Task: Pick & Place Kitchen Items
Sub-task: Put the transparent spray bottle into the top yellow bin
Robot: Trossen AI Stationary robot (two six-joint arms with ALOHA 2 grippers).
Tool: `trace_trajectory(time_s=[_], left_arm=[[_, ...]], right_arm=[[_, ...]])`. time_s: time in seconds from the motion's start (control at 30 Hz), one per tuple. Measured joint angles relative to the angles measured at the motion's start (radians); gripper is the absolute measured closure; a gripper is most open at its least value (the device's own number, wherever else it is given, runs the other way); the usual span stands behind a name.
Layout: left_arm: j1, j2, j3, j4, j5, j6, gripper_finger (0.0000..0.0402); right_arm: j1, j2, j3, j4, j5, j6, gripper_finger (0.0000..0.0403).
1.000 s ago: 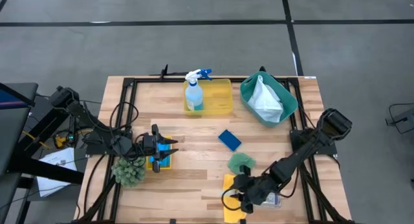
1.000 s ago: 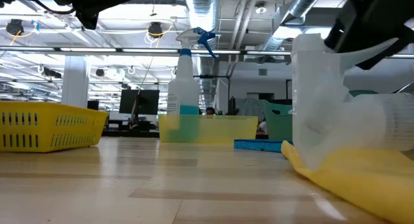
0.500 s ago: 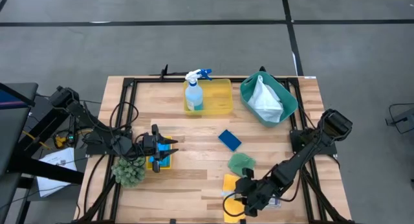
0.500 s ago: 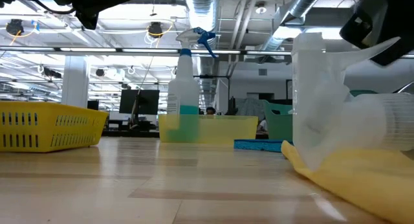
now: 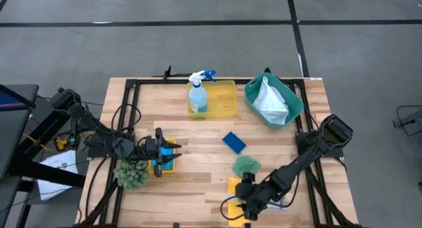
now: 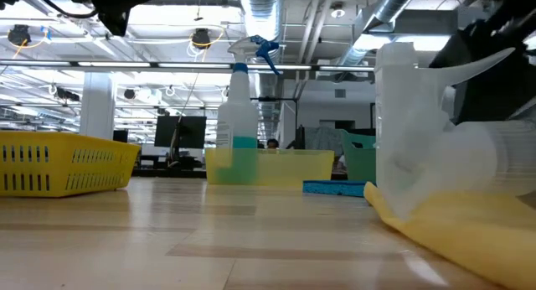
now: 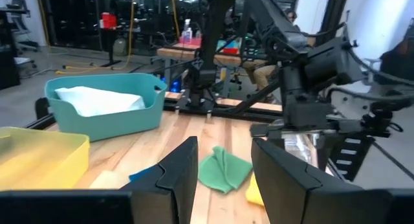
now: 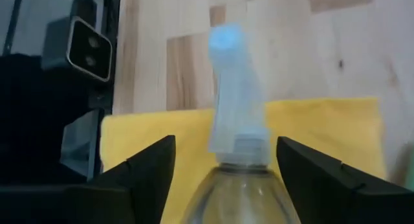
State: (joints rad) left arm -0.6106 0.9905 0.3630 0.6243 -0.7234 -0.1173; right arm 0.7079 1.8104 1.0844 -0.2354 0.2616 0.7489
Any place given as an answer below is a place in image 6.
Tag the yellow slotted plastic basket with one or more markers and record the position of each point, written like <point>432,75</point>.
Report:
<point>54,140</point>

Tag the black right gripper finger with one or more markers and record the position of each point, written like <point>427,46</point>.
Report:
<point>494,38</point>

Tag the yellow cloth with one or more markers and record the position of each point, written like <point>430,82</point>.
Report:
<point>460,239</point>

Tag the black background stand frame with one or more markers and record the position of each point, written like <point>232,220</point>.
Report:
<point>372,114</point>

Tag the yellow translucent plastic bin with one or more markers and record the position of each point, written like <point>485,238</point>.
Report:
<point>293,168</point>

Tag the person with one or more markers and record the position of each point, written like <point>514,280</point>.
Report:
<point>272,144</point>

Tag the dark blue sponge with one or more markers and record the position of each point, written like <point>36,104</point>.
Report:
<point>335,188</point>

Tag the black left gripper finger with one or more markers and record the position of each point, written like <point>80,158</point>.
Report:
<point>121,1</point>

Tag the white building column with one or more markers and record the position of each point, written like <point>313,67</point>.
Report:
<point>97,105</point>

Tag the clear pump bottle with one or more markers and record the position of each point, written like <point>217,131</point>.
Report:
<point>402,135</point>

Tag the black computer monitor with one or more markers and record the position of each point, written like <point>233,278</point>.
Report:
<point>180,133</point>

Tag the small black monitor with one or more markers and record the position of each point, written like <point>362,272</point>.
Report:
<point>120,136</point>

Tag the spray bottle with blue trigger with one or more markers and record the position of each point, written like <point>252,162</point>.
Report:
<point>236,114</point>

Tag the black ceiling device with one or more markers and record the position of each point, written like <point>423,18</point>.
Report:
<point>19,34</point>
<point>202,37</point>

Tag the teal plastic bin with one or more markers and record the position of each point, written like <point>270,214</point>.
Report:
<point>360,164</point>

